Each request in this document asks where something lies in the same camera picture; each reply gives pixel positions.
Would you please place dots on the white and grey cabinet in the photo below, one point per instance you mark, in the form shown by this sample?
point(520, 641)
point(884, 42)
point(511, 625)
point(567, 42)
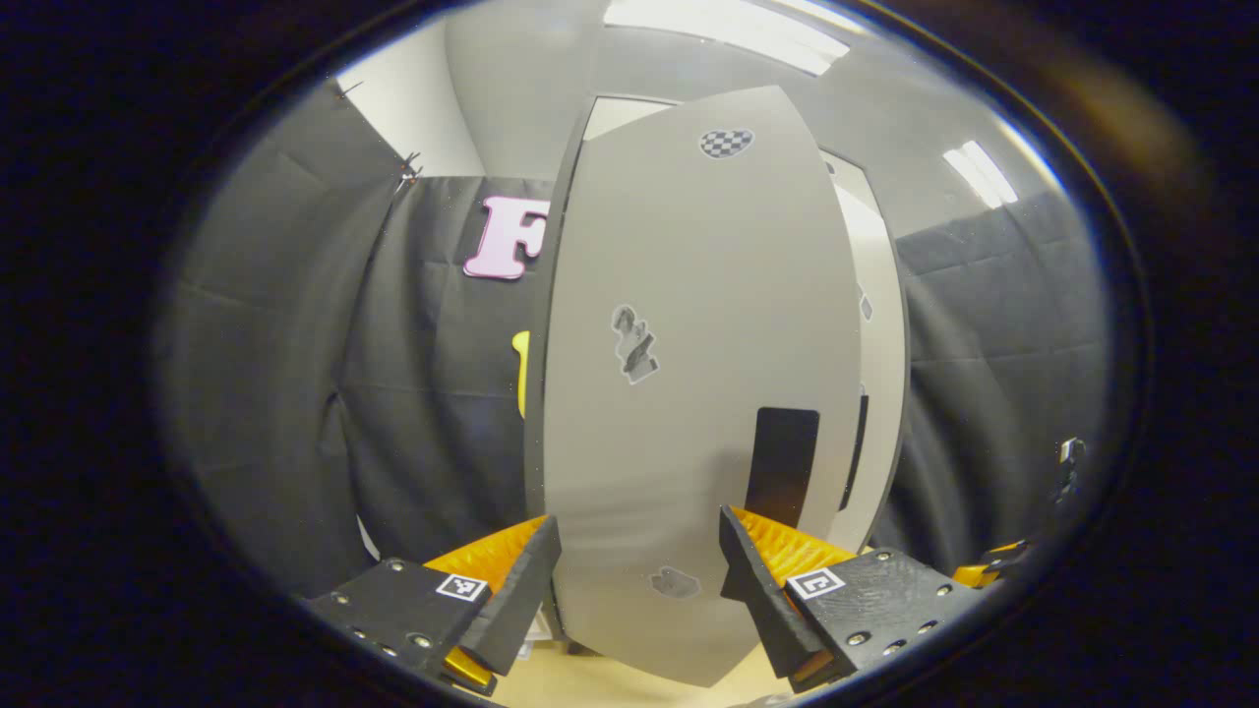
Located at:
point(620, 113)

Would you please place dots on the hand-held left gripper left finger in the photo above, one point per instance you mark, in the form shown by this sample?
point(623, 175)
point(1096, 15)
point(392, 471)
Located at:
point(521, 590)

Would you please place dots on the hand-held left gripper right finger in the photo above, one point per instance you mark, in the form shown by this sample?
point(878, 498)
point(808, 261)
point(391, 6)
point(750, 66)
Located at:
point(752, 590)

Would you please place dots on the white cabinet door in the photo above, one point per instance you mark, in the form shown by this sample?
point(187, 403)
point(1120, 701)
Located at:
point(883, 324)
point(708, 265)

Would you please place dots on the ceiling light panel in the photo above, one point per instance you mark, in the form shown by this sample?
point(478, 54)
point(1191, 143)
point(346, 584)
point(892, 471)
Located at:
point(981, 172)
point(728, 29)

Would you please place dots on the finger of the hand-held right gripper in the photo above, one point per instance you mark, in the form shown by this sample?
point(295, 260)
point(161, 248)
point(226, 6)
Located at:
point(1003, 560)

